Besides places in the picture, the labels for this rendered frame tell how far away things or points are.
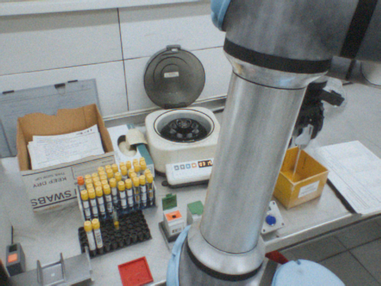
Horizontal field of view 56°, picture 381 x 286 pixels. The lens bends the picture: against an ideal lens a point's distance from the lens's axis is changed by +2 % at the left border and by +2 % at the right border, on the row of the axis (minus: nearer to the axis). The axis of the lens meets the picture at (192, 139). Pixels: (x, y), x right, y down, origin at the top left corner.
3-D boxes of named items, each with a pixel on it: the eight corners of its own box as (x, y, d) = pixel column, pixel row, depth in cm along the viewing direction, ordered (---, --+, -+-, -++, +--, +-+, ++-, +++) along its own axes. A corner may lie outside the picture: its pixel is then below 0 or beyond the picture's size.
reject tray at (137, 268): (124, 292, 79) (124, 290, 79) (117, 267, 84) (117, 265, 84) (153, 281, 81) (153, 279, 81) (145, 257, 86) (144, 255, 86)
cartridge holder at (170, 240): (169, 252, 88) (169, 243, 86) (158, 226, 94) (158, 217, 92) (189, 245, 90) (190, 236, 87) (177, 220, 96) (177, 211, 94)
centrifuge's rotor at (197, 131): (165, 158, 110) (164, 139, 105) (157, 131, 122) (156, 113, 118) (212, 151, 113) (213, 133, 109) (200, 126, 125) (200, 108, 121)
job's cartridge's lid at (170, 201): (162, 196, 86) (161, 195, 87) (163, 211, 89) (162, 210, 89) (176, 192, 88) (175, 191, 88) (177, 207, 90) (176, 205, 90)
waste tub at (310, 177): (287, 211, 100) (293, 185, 94) (258, 182, 110) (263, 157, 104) (322, 196, 105) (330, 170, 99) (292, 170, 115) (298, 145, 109)
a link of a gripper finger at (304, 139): (287, 154, 95) (292, 124, 90) (304, 148, 97) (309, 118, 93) (295, 159, 93) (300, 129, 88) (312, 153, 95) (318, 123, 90)
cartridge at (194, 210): (193, 233, 93) (193, 216, 89) (186, 220, 96) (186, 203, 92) (206, 229, 94) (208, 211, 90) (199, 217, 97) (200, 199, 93)
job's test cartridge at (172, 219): (169, 241, 89) (169, 224, 85) (163, 227, 92) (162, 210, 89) (184, 236, 90) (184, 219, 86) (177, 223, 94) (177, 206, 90)
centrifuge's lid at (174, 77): (141, 48, 111) (138, 42, 118) (147, 120, 123) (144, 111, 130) (206, 44, 115) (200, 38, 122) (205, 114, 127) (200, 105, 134)
